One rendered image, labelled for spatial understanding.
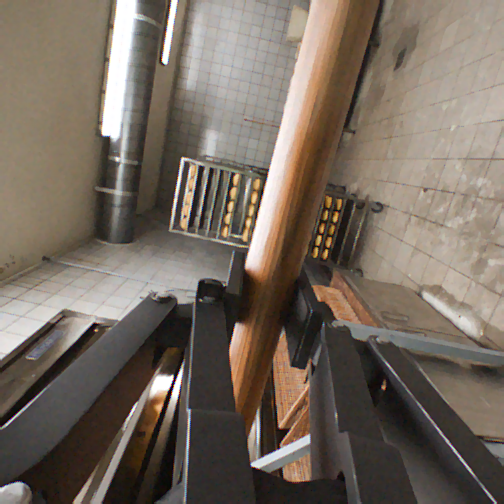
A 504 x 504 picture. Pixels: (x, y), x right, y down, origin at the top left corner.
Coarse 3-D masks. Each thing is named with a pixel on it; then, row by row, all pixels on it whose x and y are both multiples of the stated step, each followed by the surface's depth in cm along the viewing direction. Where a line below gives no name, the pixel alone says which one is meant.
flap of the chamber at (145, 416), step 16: (176, 352) 163; (160, 368) 133; (160, 384) 133; (144, 400) 114; (160, 400) 134; (144, 416) 112; (128, 432) 100; (128, 448) 97; (144, 448) 113; (112, 464) 88; (128, 464) 97; (112, 480) 85; (128, 480) 97; (96, 496) 79; (112, 496) 85; (128, 496) 97
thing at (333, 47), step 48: (336, 0) 13; (336, 48) 13; (288, 96) 15; (336, 96) 14; (288, 144) 15; (336, 144) 15; (288, 192) 15; (288, 240) 16; (288, 288) 16; (240, 336) 17; (240, 384) 18
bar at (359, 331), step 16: (352, 336) 108; (384, 336) 108; (400, 336) 108; (416, 336) 111; (432, 352) 110; (448, 352) 110; (464, 352) 110; (480, 352) 110; (496, 352) 112; (288, 448) 63; (304, 448) 62; (496, 448) 64; (256, 464) 64; (272, 464) 63
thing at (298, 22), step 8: (296, 8) 386; (296, 16) 385; (304, 16) 387; (296, 24) 389; (304, 24) 390; (288, 32) 396; (296, 32) 396; (304, 32) 397; (288, 40) 412; (296, 40) 410
